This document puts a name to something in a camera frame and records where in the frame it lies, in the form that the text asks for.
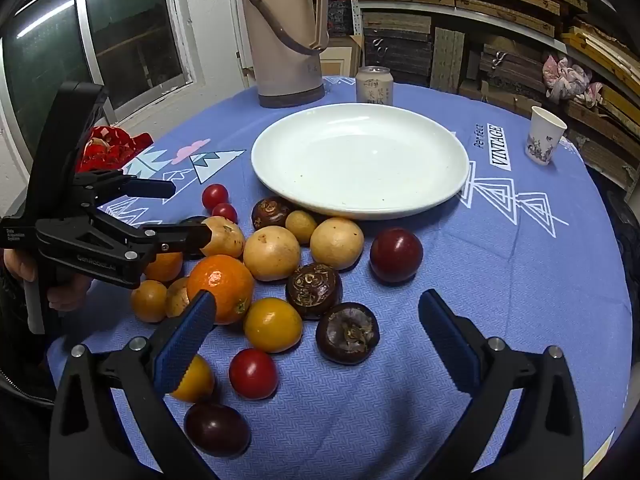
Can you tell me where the cardboard picture frame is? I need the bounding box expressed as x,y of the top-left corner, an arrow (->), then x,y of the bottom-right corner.
320,35 -> 365,78

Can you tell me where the shelf of flat boxes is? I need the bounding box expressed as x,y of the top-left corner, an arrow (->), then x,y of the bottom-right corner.
327,0 -> 640,191

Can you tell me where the person's left hand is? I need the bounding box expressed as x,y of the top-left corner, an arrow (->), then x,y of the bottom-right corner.
2,250 -> 93,312

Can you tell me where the dark glass window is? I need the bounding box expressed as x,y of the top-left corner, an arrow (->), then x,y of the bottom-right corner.
0,0 -> 196,161

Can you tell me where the black jacket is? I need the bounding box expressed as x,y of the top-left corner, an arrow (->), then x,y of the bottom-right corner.
595,175 -> 640,311

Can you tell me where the yellow-brown pear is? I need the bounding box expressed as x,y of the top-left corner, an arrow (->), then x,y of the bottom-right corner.
243,225 -> 302,282
310,217 -> 365,271

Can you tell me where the white plate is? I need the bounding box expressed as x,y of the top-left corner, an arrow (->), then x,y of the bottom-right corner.
251,103 -> 470,220

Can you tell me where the small pale yellow plum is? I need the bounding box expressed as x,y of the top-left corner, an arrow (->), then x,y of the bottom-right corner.
285,210 -> 318,243

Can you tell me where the crumpled pink cloth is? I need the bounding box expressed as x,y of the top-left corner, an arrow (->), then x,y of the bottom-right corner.
542,55 -> 604,108

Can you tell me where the blue printed tablecloth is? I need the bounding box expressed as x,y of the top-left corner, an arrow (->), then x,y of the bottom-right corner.
47,76 -> 633,480

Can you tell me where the printed paper cup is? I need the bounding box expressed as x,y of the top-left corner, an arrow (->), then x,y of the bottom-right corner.
524,106 -> 569,166

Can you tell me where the beige thermos flask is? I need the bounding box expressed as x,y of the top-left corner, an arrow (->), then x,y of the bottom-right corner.
240,0 -> 330,109

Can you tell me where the red patterned bag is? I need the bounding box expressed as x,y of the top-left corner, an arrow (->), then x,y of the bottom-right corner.
75,126 -> 154,173

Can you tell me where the white metal shelf rack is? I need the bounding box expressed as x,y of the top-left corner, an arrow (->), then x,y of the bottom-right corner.
345,0 -> 640,191

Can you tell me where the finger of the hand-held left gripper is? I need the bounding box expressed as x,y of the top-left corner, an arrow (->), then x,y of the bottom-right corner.
75,170 -> 177,211
36,209 -> 213,290

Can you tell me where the white beverage can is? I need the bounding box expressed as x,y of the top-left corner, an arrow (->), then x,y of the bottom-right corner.
355,66 -> 394,107

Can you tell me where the tan passion fruit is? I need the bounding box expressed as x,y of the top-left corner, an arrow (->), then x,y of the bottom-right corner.
200,215 -> 246,258

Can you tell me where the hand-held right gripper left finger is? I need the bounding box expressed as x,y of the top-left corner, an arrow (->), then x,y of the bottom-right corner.
48,289 -> 236,480

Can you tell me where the dark brown mangosteen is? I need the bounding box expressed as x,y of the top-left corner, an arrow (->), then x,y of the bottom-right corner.
251,196 -> 293,231
315,302 -> 381,365
285,263 -> 343,320

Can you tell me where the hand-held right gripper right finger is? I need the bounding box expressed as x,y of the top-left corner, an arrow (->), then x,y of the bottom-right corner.
417,289 -> 585,480

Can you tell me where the dark red plum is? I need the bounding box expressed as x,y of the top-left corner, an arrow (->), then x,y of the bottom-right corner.
370,227 -> 424,284

